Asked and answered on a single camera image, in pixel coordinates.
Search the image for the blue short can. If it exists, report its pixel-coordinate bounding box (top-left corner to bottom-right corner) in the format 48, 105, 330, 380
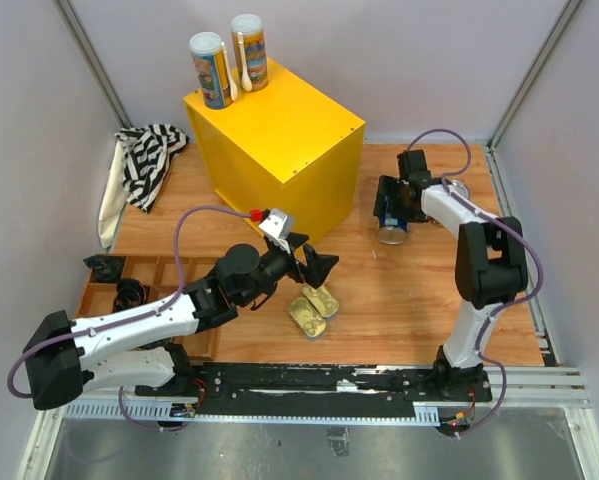
376, 200, 408, 245

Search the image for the tall can mixed beans label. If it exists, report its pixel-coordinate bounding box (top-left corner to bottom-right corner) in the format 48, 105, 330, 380
231, 14, 268, 92

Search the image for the purple cable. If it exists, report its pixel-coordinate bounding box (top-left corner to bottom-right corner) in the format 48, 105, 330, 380
406, 128, 546, 436
6, 206, 260, 434

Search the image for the dark patterned rolled cloth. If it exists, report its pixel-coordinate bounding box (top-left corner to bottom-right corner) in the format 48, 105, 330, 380
83, 254, 124, 283

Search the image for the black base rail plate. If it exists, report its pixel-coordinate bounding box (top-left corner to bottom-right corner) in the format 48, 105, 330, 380
133, 362, 493, 418

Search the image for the gold sardine tin upper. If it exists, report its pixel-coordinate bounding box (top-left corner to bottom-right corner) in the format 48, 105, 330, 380
302, 285, 340, 320

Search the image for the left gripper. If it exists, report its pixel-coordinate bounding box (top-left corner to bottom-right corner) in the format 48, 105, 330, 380
239, 233, 339, 306

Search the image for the tall can orange label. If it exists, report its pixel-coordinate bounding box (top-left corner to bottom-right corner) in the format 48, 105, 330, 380
189, 32, 237, 110

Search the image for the corn can with pull tab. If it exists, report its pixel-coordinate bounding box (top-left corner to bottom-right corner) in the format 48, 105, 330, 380
431, 179, 471, 227

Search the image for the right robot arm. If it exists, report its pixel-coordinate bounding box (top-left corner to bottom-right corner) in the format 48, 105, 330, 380
373, 150, 528, 400

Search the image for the cream canvas bag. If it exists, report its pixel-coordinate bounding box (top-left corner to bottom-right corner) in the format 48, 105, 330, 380
98, 141, 128, 249

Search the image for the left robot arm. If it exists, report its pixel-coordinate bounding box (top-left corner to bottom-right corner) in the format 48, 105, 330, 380
22, 234, 339, 411

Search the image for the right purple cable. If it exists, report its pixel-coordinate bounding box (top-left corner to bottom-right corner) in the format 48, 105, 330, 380
406, 128, 546, 436

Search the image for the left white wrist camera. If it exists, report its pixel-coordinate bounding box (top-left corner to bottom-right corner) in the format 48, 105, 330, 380
249, 208, 295, 252

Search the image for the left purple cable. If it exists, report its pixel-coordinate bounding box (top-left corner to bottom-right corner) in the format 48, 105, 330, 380
6, 206, 260, 434

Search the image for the yellow cabinet box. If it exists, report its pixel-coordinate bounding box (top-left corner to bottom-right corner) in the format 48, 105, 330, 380
183, 59, 365, 256

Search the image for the gold sardine tin lower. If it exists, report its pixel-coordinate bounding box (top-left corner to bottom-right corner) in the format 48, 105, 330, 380
288, 297, 327, 340

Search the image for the gold sardine tin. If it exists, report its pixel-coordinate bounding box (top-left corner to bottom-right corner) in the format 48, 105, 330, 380
302, 285, 340, 320
288, 297, 327, 340

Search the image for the striped black white cloth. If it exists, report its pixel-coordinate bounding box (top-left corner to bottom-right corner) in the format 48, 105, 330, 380
115, 124, 189, 214

